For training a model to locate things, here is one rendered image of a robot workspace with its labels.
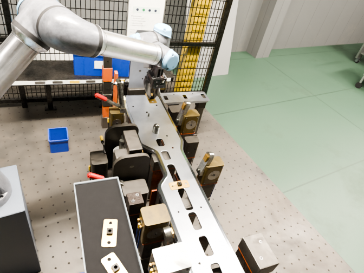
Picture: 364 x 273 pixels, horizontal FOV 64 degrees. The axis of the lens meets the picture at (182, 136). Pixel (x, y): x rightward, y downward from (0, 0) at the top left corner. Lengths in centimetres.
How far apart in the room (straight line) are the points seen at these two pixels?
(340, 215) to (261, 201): 141
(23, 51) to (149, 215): 62
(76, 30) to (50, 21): 7
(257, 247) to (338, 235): 180
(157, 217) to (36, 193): 74
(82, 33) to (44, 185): 92
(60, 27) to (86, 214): 51
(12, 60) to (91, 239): 54
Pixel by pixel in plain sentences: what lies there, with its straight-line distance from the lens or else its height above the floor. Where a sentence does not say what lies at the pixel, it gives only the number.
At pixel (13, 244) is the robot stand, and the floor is 94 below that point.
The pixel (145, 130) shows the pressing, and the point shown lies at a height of 100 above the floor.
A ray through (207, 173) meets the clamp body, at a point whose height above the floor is 101.
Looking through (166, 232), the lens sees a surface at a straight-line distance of 95.
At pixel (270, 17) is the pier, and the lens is 504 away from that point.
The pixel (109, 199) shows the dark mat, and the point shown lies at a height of 116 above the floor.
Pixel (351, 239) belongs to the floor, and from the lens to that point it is 291.
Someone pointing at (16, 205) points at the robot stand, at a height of 110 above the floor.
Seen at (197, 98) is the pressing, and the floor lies 100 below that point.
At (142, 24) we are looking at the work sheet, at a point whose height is 126.
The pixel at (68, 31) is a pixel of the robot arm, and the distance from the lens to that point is 87.
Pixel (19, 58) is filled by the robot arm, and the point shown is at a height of 147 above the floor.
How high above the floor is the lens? 191
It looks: 39 degrees down
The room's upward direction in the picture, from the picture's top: 14 degrees clockwise
